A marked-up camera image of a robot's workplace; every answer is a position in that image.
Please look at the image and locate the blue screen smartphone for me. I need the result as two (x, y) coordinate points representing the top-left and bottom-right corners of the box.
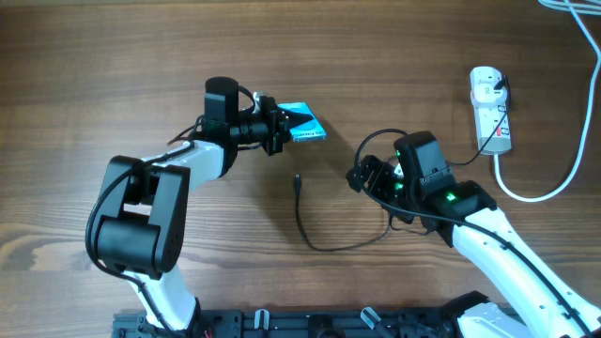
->
(278, 101), (327, 143)

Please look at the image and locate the black charger cable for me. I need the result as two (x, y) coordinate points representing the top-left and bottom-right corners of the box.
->
(293, 103), (510, 254)

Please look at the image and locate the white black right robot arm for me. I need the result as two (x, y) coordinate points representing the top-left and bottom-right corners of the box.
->
(349, 130), (600, 337)

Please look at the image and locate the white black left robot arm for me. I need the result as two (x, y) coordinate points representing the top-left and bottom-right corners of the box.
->
(85, 76), (326, 337)

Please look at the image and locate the white power strip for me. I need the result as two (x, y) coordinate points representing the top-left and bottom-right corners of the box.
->
(470, 66), (512, 156)

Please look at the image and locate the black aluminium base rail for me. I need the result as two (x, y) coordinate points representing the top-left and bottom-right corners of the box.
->
(112, 308), (458, 338)

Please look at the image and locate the white power cord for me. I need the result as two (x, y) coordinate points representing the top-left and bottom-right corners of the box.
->
(492, 0), (601, 204)

